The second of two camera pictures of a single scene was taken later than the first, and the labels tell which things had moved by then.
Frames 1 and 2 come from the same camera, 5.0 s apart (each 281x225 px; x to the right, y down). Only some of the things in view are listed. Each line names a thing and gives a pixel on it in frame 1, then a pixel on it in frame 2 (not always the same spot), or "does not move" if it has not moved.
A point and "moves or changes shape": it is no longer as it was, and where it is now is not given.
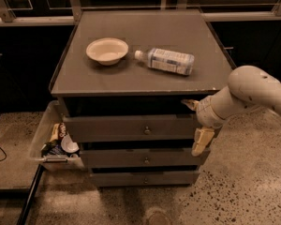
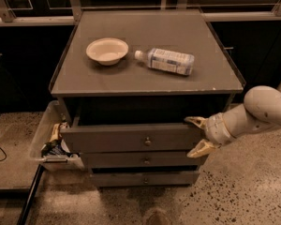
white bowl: [107, 51] does not move
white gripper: [207, 113] to [215, 129]
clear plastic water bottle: [163, 60] does not move
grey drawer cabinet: [122, 78] does not move
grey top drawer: [132, 127] moves or changes shape
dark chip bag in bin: [53, 147] does not move
